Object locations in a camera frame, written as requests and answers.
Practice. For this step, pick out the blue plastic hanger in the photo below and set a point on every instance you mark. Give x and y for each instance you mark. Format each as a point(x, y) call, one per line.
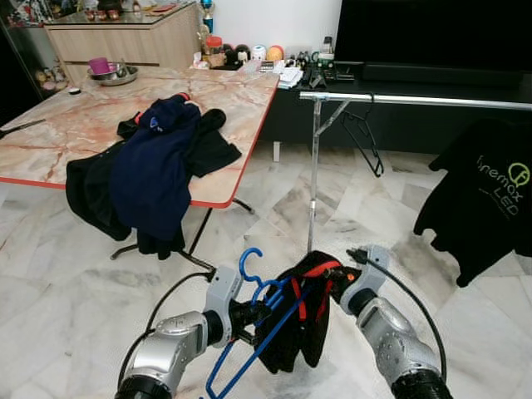
point(240, 358)

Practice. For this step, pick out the black shirt with red stripes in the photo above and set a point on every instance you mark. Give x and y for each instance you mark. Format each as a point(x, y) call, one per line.
point(291, 341)

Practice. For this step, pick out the navy blue polo shirt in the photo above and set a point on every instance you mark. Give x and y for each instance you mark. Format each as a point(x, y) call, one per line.
point(154, 183)

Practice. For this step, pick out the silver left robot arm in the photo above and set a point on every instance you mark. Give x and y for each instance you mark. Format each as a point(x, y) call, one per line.
point(166, 349)

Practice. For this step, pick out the black television console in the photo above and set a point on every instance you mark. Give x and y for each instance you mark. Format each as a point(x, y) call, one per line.
point(416, 125)

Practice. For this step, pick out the silver metal clothes rack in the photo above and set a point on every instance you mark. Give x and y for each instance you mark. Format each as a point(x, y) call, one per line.
point(416, 100)

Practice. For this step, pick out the black remote control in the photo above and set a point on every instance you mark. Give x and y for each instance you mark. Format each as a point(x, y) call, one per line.
point(317, 81)

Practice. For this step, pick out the stack of white papers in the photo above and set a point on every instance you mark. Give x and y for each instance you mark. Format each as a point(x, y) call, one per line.
point(291, 77)

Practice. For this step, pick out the white green bottle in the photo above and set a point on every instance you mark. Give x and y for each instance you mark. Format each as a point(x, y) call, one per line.
point(327, 51)

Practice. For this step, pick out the orange ball toy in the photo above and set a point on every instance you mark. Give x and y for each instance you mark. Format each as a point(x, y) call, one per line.
point(275, 53)

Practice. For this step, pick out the white round toy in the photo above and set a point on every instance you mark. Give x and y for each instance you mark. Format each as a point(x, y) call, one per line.
point(258, 52)

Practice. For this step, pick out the marble pattern folding table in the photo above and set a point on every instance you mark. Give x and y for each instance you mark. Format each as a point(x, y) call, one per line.
point(75, 133)

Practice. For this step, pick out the black flat screen television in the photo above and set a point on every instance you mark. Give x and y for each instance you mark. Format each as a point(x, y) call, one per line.
point(432, 33)

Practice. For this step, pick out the pink tissue pack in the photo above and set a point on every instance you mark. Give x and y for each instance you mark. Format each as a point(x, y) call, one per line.
point(199, 61)

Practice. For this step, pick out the red lidded jar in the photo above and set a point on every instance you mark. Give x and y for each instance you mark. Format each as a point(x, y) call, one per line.
point(214, 51)

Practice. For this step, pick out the steel bowl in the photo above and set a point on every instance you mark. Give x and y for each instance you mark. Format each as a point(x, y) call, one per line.
point(120, 77)

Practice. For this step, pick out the purple cup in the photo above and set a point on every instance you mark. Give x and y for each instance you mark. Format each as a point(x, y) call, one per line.
point(100, 65)

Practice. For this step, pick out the gold and blue trophy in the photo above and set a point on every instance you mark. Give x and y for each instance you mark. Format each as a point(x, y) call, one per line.
point(207, 12)

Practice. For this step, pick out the light wood sideboard cabinet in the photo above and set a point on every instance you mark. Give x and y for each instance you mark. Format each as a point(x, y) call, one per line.
point(125, 46)

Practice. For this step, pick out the thin black rod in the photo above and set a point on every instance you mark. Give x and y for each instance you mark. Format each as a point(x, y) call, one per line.
point(7, 133)

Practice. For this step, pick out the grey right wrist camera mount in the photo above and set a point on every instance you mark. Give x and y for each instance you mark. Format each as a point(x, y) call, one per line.
point(370, 274)

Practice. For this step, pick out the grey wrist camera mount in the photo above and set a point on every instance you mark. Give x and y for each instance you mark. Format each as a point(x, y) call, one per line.
point(223, 291)
point(370, 274)

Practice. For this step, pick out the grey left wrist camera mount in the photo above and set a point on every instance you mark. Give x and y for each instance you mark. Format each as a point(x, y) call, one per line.
point(223, 291)

